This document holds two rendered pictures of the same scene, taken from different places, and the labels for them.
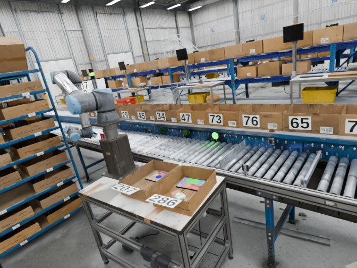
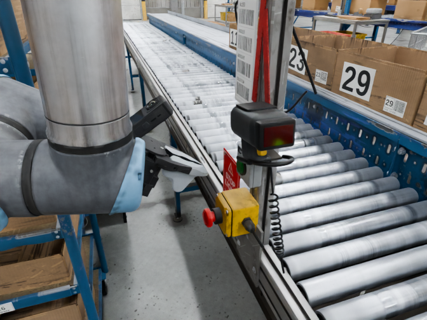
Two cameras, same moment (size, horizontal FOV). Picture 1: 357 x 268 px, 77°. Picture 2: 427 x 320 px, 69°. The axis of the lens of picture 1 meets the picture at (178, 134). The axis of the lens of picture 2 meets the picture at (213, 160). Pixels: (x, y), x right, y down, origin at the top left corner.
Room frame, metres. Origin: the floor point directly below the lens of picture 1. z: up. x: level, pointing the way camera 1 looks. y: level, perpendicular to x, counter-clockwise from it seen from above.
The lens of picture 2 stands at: (2.05, 0.65, 1.25)
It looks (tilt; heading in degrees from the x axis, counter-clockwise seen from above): 29 degrees down; 28
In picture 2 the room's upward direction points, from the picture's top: straight up
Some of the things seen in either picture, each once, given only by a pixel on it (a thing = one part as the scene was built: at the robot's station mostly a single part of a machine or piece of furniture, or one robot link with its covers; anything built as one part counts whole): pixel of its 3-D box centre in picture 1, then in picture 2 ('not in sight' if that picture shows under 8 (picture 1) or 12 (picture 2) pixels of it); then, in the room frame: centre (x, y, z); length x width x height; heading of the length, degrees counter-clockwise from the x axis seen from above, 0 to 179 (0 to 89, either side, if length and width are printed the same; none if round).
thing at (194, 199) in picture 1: (185, 187); not in sight; (1.30, 0.01, 0.80); 0.38 x 0.28 x 0.10; 145
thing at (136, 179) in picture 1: (150, 178); not in sight; (1.49, 0.26, 0.80); 0.38 x 0.28 x 0.10; 141
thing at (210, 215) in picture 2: not in sight; (213, 216); (2.49, 0.89, 0.84); 0.04 x 0.04 x 0.04; 46
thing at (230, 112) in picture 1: (228, 115); not in sight; (2.27, -0.55, 0.96); 0.39 x 0.29 x 0.17; 46
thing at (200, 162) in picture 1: (211, 153); not in sight; (1.90, -0.27, 0.72); 0.52 x 0.05 x 0.05; 136
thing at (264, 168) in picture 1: (268, 164); not in sight; (1.54, -0.65, 0.72); 0.52 x 0.05 x 0.05; 136
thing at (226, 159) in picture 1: (234, 153); not in sight; (1.75, -0.44, 0.76); 0.46 x 0.01 x 0.09; 136
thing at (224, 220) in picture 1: (158, 226); not in sight; (1.50, 0.29, 0.36); 1.00 x 0.58 x 0.72; 52
